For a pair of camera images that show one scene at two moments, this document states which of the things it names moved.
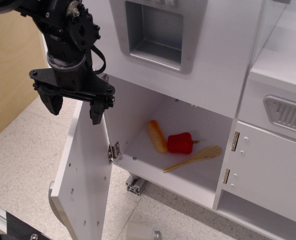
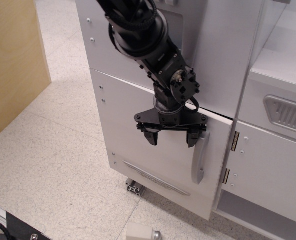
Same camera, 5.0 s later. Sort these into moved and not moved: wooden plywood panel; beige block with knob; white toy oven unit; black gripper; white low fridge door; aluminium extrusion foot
Moved: white low fridge door; black gripper
Not moved: beige block with knob; wooden plywood panel; aluminium extrusion foot; white toy oven unit
